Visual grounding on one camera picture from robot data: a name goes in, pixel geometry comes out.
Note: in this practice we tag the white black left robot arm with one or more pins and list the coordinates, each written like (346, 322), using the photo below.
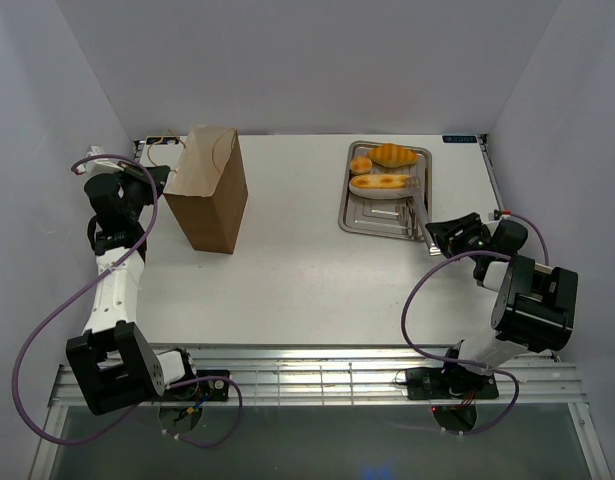
(114, 365)

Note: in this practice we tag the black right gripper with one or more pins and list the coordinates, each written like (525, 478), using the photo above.
(446, 231)

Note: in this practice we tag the striped croissant fake bread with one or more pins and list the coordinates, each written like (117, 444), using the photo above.
(392, 156)

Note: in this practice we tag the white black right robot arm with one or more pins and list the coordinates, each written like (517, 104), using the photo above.
(535, 306)

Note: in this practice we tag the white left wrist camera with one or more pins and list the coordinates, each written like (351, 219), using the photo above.
(96, 164)

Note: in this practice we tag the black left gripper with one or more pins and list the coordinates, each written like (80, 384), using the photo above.
(138, 174)

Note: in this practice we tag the metal tongs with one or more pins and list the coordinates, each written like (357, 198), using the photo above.
(416, 202)

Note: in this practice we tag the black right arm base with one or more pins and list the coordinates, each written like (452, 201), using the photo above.
(426, 383)

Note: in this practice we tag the small round fake bun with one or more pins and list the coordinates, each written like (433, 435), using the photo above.
(360, 165)

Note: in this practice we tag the brown paper bag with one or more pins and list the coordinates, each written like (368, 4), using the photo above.
(206, 190)

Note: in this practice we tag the metal baking tray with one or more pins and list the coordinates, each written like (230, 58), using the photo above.
(385, 218)

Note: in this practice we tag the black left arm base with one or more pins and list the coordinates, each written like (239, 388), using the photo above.
(216, 390)

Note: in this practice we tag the long white fake bread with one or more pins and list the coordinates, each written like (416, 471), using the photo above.
(380, 186)

